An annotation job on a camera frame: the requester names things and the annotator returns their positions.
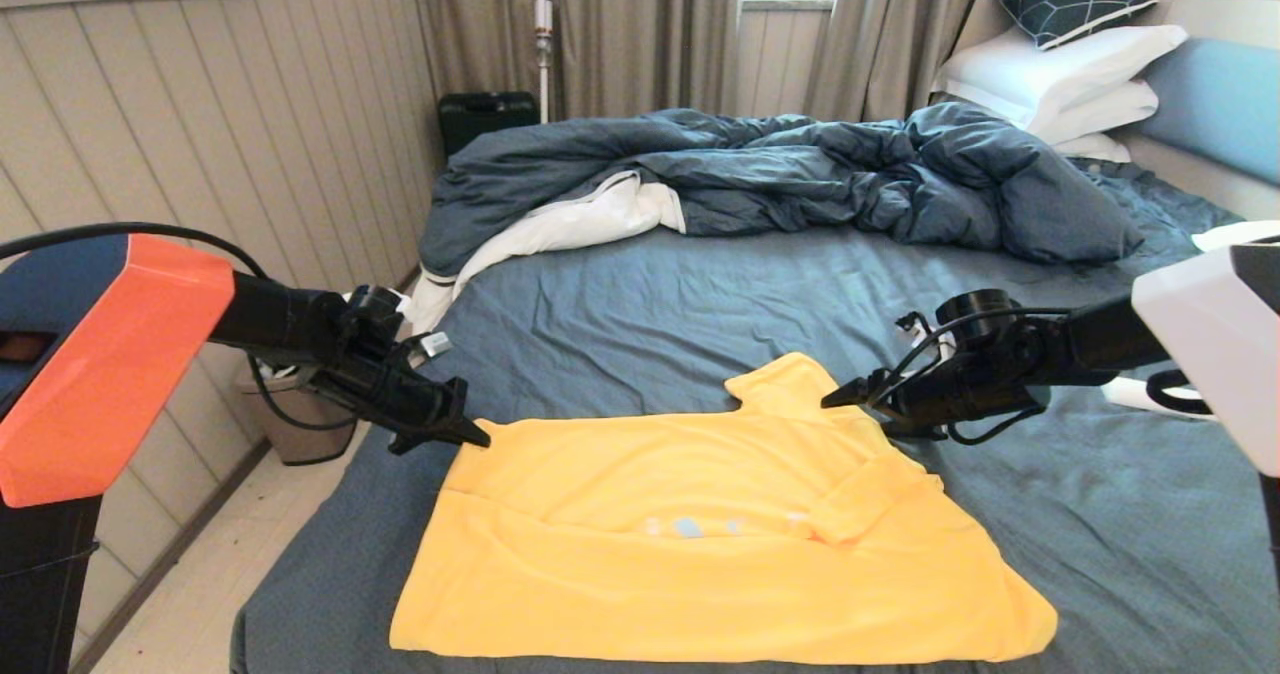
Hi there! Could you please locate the yellow printed t-shirt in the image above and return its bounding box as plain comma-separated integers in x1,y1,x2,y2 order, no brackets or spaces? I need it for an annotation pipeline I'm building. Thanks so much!
390,352,1059,665

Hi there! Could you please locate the brown trash bin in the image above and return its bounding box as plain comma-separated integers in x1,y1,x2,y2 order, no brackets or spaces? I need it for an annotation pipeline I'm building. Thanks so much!
237,362,358,467

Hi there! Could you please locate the white flat oblong object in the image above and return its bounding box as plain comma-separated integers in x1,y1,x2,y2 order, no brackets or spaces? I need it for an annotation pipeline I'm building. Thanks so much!
1100,374,1217,423

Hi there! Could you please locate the dark blue bed sheet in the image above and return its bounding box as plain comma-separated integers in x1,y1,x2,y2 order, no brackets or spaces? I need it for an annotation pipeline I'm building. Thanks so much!
230,159,1280,674

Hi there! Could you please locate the dark blue duvet white lining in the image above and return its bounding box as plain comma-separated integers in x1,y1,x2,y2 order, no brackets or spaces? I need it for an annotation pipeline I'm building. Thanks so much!
412,104,1143,350

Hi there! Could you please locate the dark green hard case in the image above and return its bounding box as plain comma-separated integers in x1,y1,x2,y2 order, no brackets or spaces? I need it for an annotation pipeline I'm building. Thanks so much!
438,92,541,160

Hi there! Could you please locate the large white pillow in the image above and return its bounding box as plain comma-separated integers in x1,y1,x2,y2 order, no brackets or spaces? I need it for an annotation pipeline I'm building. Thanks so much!
930,24,1189,135

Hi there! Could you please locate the beige curtain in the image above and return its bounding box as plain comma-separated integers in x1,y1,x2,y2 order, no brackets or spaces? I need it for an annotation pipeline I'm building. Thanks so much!
410,0,741,123
800,0,1091,125

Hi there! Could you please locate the blue padded headboard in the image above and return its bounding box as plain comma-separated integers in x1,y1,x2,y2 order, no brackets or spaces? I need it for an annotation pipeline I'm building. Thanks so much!
1135,39,1280,190

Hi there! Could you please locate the dark geometric patterned cushion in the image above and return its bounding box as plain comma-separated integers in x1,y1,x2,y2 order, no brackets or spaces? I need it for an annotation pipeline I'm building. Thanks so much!
987,0,1157,53

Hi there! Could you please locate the white stick vacuum cleaner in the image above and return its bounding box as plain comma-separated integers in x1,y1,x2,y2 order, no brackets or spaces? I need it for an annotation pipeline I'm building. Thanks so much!
533,0,556,125

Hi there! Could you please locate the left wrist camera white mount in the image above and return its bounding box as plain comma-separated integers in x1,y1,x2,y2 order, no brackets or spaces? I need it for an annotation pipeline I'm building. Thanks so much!
345,287,453,360

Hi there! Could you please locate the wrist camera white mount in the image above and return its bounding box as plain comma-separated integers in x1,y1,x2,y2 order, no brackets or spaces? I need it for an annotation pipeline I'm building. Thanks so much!
345,287,453,360
895,309,949,357

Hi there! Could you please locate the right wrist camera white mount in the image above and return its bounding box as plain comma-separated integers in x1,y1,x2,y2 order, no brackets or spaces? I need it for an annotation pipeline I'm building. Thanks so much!
895,309,949,357

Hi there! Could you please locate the beige headboard frame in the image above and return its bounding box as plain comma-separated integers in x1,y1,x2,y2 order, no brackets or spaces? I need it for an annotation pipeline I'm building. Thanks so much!
950,0,1280,223

